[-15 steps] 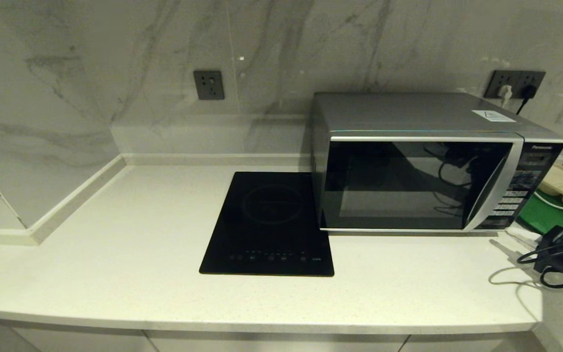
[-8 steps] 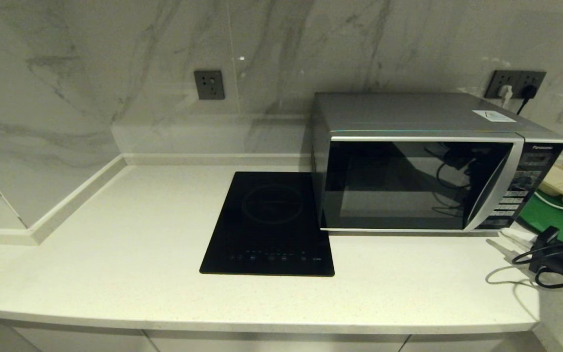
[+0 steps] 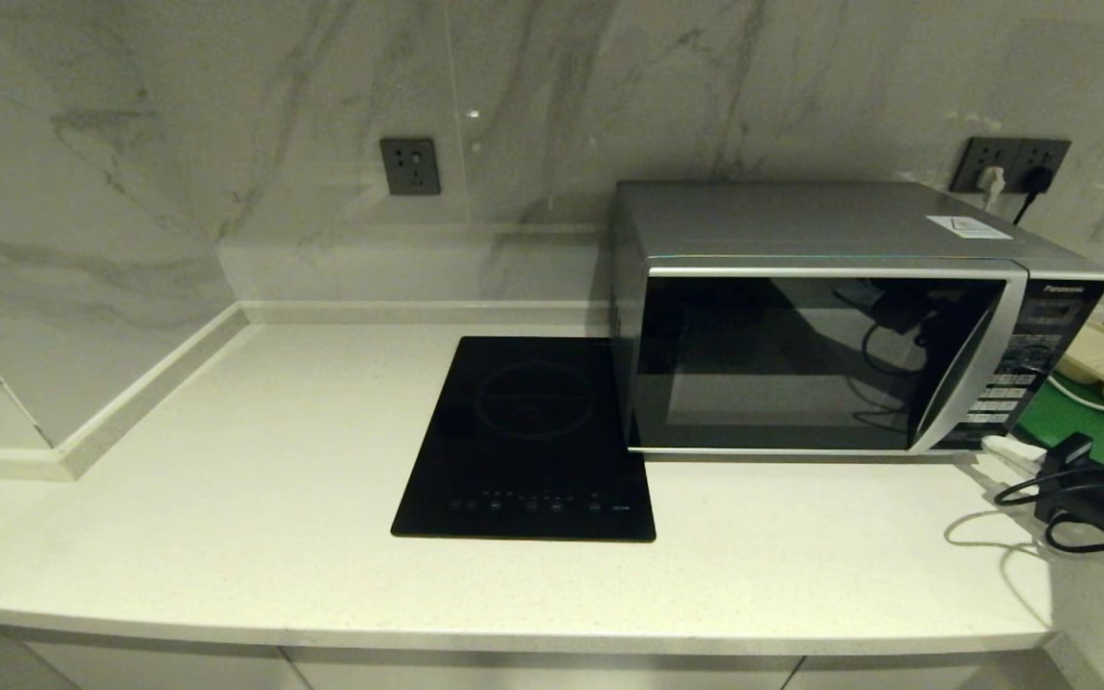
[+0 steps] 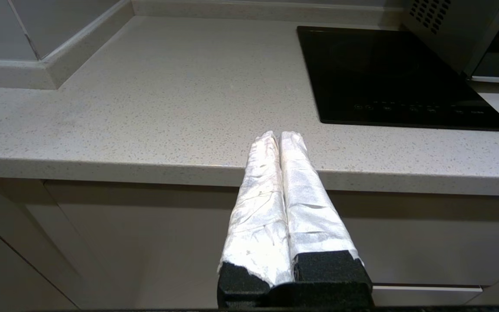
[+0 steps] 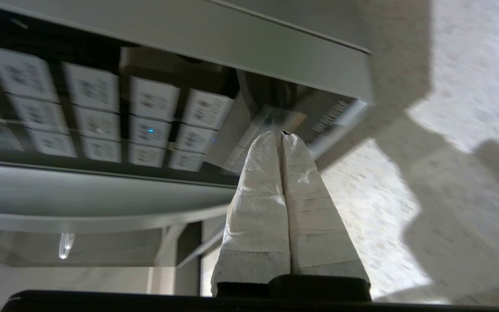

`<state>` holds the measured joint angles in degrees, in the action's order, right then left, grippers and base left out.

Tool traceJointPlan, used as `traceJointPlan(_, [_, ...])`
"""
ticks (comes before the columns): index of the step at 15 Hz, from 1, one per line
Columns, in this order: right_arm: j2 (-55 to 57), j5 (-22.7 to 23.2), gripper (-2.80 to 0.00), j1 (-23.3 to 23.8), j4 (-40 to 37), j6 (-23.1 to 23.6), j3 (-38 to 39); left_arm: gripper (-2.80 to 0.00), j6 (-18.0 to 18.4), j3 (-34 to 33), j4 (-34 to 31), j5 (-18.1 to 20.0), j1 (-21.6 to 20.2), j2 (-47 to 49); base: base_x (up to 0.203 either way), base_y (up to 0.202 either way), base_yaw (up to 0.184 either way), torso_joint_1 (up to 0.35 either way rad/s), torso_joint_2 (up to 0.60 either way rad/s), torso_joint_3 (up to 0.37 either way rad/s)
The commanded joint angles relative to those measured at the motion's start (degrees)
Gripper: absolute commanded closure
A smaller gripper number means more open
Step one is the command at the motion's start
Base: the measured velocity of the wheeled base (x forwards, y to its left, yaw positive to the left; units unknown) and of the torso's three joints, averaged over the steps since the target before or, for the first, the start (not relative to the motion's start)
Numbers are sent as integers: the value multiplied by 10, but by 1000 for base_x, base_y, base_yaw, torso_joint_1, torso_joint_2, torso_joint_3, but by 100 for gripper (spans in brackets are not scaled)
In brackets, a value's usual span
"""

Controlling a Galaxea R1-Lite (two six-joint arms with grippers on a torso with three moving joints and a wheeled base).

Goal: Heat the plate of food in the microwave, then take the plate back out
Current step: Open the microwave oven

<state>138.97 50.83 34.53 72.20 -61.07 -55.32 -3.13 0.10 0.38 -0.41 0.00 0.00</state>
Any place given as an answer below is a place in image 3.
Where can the white base cabinet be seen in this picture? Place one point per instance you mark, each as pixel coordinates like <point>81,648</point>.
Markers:
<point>178,671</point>

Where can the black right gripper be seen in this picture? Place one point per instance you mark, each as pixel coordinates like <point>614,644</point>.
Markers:
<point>1084,489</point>

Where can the grey double wall socket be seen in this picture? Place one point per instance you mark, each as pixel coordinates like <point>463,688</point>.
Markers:
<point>1017,151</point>

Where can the white power plug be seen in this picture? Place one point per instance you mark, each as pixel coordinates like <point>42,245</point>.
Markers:
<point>993,182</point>

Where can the green plastic tray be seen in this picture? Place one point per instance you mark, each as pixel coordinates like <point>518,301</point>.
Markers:
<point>1055,417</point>

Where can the grey single wall socket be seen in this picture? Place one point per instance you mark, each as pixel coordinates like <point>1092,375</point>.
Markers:
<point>410,167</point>

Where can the dark glass microwave door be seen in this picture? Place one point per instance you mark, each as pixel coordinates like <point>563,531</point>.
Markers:
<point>782,364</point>

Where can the silver Panasonic microwave oven body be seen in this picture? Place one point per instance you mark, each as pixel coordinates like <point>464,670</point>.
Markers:
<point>801,220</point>

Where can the black induction cooktop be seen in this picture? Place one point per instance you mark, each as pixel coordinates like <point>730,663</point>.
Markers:
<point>514,431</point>

